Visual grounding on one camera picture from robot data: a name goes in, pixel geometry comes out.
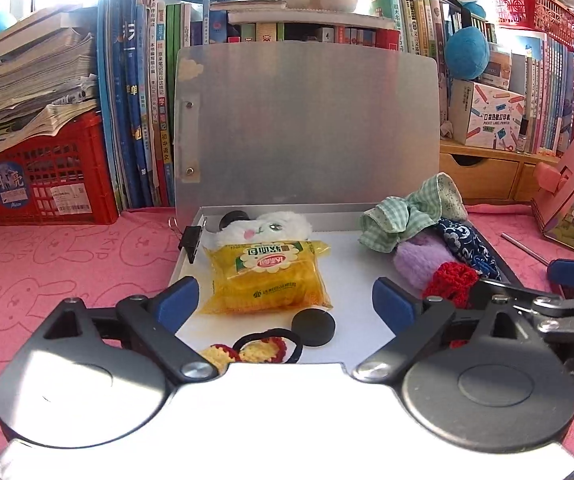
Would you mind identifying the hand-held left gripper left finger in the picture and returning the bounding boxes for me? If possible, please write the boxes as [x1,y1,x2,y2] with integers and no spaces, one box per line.
[27,276,220,381]

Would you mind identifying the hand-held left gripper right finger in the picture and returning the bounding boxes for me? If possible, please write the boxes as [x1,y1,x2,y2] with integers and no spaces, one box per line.
[352,277,550,381]

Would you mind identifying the purple plush toy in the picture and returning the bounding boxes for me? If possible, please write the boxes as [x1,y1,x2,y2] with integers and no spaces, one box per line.
[393,240,455,291]

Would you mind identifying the red crochet scrunchie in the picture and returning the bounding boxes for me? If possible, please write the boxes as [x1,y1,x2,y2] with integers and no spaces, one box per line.
[422,261,482,351]

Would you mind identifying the black round disc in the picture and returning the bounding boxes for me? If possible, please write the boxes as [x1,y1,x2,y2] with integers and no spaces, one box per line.
[291,308,336,347]
[220,210,250,231]

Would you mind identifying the yellow snack packet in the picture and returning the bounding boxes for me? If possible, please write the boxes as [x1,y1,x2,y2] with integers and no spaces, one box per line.
[202,240,334,316]

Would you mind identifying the green checked cloth pouch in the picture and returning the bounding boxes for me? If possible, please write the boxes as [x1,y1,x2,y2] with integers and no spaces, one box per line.
[358,172,468,253]

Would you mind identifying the yellow red crochet hair tie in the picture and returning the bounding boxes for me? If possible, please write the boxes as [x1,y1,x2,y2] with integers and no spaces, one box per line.
[199,328,300,373]

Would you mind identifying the blue floral cloth pouch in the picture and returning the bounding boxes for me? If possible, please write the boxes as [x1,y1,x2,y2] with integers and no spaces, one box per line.
[434,217,502,281]

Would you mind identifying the white plush toy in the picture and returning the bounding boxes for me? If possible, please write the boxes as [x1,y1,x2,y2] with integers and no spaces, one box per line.
[214,211,314,251]

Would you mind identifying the grey cardboard box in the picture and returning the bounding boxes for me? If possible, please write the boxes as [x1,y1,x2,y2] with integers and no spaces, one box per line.
[169,41,522,368]

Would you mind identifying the thin metal rod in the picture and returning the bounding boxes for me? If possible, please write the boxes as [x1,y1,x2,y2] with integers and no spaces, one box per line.
[501,232,550,265]

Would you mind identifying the black binder clip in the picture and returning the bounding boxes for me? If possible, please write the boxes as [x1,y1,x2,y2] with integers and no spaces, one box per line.
[169,217,208,264]

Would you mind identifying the wooden drawer box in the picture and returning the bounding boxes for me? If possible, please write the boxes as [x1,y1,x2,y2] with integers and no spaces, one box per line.
[439,139,560,206]

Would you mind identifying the pink rabbit print blanket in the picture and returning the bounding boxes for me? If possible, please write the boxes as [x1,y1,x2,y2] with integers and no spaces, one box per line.
[0,202,574,466]

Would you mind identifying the red plastic crate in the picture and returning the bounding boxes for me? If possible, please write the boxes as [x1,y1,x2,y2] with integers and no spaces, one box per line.
[0,112,120,226]

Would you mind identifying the white printed carton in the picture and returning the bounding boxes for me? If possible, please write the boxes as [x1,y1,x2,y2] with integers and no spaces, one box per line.
[449,79,526,151]

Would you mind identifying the row of colourful upright books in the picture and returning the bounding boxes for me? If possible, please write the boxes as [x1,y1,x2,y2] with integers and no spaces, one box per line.
[367,0,574,156]

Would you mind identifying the row of tall blue books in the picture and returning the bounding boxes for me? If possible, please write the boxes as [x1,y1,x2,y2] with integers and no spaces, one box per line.
[97,0,178,208]

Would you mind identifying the blue white round plush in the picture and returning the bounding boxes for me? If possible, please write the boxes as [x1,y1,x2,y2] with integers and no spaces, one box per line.
[407,0,490,81]

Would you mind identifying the red plastic basket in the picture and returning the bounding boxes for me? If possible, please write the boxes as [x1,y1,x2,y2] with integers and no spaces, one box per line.
[492,0,574,51]

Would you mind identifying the stack of worn books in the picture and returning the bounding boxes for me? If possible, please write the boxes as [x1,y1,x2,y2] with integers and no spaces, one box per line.
[0,5,100,161]

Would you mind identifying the row of small books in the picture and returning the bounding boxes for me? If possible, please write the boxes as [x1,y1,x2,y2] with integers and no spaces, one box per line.
[189,2,402,53]

